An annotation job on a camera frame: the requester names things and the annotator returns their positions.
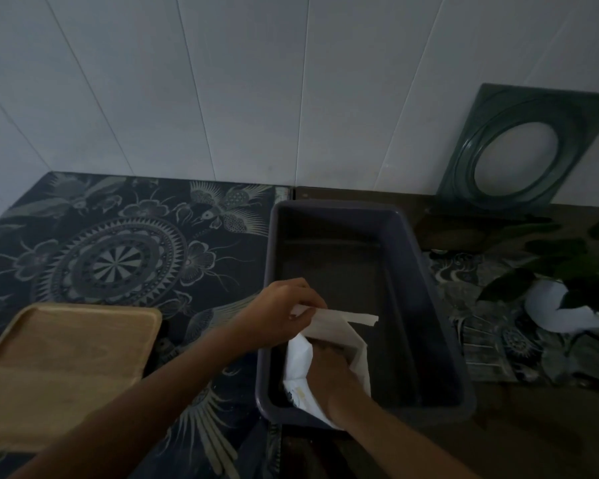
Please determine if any person's right hand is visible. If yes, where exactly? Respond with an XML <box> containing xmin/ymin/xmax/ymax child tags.
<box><xmin>305</xmin><ymin>343</ymin><xmax>369</xmax><ymax>420</ymax></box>

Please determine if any person's left hand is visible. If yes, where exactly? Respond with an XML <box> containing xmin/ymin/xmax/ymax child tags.
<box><xmin>234</xmin><ymin>277</ymin><xmax>328</xmax><ymax>353</ymax></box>

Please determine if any white paper bag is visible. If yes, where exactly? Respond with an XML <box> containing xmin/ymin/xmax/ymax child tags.
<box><xmin>282</xmin><ymin>304</ymin><xmax>380</xmax><ymax>430</ymax></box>

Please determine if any person's left forearm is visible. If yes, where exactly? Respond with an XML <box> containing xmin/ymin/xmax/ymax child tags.
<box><xmin>7</xmin><ymin>318</ymin><xmax>260</xmax><ymax>479</ymax></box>

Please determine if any person's right forearm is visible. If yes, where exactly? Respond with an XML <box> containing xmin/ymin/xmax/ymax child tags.
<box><xmin>327</xmin><ymin>388</ymin><xmax>481</xmax><ymax>479</ymax></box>

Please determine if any dark grey plastic tub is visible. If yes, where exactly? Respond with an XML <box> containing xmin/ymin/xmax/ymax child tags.
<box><xmin>255</xmin><ymin>200</ymin><xmax>478</xmax><ymax>430</ymax></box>

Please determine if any grey patterned cloth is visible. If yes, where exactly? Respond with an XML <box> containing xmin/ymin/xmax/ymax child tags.
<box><xmin>426</xmin><ymin>248</ymin><xmax>599</xmax><ymax>386</ymax></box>

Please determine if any dark mandala patterned cloth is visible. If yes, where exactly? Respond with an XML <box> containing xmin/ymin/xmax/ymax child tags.
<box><xmin>0</xmin><ymin>171</ymin><xmax>291</xmax><ymax>479</ymax></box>

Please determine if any white plant pot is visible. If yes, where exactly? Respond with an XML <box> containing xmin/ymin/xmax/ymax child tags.
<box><xmin>523</xmin><ymin>279</ymin><xmax>599</xmax><ymax>335</ymax></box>

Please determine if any wooden tray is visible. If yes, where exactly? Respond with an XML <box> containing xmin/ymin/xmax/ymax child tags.
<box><xmin>0</xmin><ymin>302</ymin><xmax>163</xmax><ymax>453</ymax></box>

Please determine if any green leafy plant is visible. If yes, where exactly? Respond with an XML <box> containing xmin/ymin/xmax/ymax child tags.
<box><xmin>476</xmin><ymin>213</ymin><xmax>599</xmax><ymax>366</ymax></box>

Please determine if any green frame with round opening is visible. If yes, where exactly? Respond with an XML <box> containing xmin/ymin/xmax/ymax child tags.
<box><xmin>436</xmin><ymin>83</ymin><xmax>599</xmax><ymax>213</ymax></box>

